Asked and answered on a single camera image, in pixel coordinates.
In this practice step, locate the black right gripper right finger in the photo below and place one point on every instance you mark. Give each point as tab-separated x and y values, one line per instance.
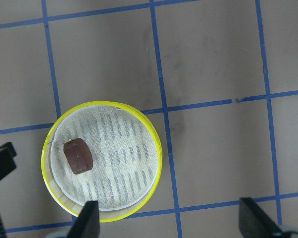
253	222

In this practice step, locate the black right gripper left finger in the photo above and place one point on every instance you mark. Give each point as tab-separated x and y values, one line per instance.
87	224

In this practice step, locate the brown bun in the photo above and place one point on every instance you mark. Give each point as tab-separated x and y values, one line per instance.
78	156

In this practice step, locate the yellow steamer basket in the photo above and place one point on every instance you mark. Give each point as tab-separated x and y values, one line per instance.
126	154

